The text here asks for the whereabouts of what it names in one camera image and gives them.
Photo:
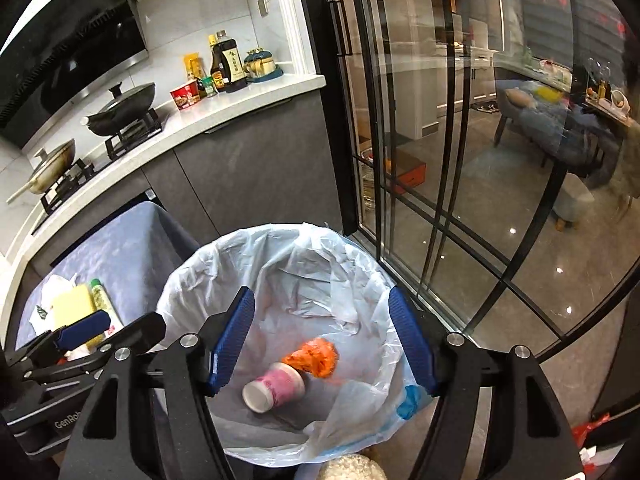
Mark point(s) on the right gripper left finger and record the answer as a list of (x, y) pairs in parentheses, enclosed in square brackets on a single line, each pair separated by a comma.
[(147, 417)]

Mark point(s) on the white tissue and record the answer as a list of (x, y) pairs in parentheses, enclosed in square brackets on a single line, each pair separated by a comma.
[(43, 317)]

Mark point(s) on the yellow sponge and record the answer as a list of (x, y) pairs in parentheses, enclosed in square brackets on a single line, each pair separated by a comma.
[(75, 307)]

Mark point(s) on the green wasabi tube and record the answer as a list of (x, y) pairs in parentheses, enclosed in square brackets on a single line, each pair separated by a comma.
[(102, 301)]

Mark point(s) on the pink paper cup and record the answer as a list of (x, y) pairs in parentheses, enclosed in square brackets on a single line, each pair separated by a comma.
[(280, 385)]

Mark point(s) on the orange wrapper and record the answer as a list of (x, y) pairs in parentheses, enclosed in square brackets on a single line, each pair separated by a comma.
[(317, 357)]

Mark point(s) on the trash bin with white liner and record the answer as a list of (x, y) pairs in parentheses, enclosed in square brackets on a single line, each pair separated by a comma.
[(308, 282)]

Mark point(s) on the beige fuzzy slipper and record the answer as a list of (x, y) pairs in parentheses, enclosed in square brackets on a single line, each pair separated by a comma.
[(351, 467)]

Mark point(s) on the blue-grey table cloth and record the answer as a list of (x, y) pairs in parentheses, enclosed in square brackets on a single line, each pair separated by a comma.
[(132, 256)]

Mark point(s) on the steel frying pan with lid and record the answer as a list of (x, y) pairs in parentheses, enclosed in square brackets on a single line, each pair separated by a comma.
[(51, 167)]

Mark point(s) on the black gas stove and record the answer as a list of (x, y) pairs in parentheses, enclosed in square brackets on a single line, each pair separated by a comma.
[(86, 168)]

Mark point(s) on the black wok with lid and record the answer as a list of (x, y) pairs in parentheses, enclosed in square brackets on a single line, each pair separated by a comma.
[(122, 111)]

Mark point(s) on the red instant noodle cup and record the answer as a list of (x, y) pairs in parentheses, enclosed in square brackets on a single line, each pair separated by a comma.
[(186, 95)]

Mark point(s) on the small green spice jar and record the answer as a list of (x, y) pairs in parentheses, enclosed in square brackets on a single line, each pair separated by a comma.
[(208, 86)]

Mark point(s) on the brown sauce bottle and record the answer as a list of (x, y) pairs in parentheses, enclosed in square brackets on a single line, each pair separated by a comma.
[(215, 70)]

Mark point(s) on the yellow seasoning packet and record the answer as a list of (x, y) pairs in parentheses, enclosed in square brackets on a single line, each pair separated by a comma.
[(194, 67)]

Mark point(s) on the dark soy sauce bottle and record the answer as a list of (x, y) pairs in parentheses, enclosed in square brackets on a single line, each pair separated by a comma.
[(229, 62)]

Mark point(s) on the black range hood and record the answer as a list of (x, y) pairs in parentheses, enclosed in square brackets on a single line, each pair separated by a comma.
[(64, 50)]

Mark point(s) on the blue tray with jars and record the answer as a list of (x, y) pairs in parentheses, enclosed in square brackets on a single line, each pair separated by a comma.
[(260, 66)]

